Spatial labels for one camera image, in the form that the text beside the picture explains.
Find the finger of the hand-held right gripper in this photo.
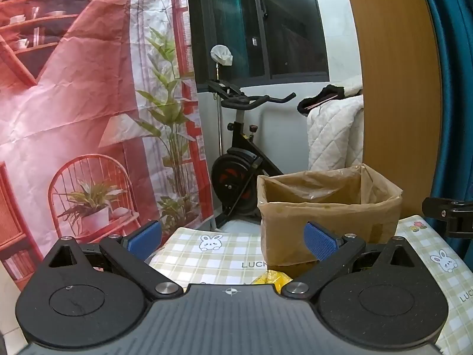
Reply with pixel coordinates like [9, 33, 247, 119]
[422, 197, 473, 238]

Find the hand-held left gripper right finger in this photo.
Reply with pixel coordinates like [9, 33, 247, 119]
[280, 221, 420, 301]

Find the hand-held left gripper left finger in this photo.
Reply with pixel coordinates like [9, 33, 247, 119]
[42, 220, 184, 302]

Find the brown cardboard box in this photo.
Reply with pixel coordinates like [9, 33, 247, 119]
[257, 163, 404, 279]

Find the yellow snack packet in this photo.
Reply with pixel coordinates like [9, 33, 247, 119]
[251, 270, 296, 293]

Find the green checked bunny tablecloth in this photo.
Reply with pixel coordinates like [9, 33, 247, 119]
[148, 214, 473, 355]

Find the white quilted blanket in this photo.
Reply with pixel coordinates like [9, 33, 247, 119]
[306, 74, 365, 173]

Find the black exercise bike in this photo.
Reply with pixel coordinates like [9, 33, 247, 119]
[206, 79, 297, 227]

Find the red printed backdrop cloth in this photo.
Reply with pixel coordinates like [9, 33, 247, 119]
[0, 0, 215, 291]

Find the wooden board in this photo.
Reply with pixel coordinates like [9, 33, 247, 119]
[342, 0, 445, 226]

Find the black and pink garment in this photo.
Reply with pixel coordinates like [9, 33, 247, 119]
[297, 85, 346, 115]

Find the white cloth cap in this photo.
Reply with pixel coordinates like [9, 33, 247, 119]
[210, 44, 234, 67]

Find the dark framed window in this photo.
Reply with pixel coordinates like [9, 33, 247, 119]
[197, 0, 330, 84]

